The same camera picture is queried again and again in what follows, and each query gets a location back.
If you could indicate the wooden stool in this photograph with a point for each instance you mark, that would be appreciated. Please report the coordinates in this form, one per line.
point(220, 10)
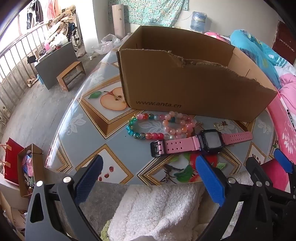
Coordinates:
point(69, 68)

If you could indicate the red paper bag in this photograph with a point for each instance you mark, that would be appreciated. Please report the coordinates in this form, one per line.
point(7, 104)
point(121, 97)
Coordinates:
point(13, 160)

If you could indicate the brown paper bag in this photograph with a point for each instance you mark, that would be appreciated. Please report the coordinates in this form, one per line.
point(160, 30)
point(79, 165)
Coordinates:
point(38, 166)

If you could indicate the wheelchair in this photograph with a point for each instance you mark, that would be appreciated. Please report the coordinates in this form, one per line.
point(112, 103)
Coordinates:
point(74, 39)

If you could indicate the pink and black smartwatch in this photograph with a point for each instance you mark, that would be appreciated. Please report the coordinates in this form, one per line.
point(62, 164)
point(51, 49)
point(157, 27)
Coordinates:
point(178, 147)

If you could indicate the pile of clothes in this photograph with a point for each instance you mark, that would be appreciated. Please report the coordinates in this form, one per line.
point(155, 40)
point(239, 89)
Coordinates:
point(60, 25)

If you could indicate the floral curtain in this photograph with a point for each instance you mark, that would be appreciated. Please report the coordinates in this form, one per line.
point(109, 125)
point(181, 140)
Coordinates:
point(150, 11)

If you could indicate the red door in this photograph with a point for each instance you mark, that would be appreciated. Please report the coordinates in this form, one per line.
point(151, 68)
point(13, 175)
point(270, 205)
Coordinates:
point(284, 39)

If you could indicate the blue water bottle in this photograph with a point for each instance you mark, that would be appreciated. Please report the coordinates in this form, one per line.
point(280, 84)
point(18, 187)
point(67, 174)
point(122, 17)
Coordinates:
point(198, 22)

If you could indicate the beige shoes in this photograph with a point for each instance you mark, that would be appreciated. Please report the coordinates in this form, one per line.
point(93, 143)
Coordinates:
point(31, 81)

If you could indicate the small gold earring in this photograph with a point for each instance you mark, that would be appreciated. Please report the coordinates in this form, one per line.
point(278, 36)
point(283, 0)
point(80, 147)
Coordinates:
point(198, 124)

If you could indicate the pink quilt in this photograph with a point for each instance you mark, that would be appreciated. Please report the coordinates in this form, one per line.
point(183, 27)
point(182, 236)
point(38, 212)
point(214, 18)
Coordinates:
point(284, 122)

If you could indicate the white rolled mat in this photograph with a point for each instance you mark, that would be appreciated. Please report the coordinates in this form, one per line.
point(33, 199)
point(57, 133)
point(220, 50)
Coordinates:
point(118, 20)

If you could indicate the hanging dark jacket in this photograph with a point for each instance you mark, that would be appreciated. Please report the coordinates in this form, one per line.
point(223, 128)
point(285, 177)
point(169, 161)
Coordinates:
point(34, 14)

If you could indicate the grey cabinet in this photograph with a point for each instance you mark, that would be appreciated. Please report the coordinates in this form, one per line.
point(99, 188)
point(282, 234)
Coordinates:
point(55, 62)

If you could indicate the blue quilt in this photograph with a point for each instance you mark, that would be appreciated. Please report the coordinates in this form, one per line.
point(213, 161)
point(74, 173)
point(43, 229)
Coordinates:
point(254, 53)

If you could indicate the fruit print tablecloth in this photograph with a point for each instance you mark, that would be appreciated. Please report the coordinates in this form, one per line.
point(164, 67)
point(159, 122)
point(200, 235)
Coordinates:
point(92, 129)

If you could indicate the brown cardboard box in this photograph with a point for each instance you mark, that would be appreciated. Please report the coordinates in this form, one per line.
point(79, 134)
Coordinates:
point(185, 92)

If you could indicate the metal railing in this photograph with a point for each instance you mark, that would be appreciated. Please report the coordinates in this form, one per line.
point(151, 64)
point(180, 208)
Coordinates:
point(13, 67)

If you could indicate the white plastic bag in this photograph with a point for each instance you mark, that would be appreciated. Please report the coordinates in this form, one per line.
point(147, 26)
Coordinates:
point(108, 41)

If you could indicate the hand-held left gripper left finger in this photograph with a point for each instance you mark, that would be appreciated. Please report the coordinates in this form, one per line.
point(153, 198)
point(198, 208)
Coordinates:
point(89, 176)

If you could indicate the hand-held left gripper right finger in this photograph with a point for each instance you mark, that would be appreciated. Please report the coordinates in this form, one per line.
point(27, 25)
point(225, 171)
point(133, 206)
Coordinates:
point(209, 180)

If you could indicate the grey fleece cloth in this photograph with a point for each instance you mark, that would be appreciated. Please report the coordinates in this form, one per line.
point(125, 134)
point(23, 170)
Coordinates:
point(99, 208)

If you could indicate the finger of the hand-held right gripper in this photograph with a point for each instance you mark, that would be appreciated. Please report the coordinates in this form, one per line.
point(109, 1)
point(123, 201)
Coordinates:
point(283, 161)
point(253, 169)

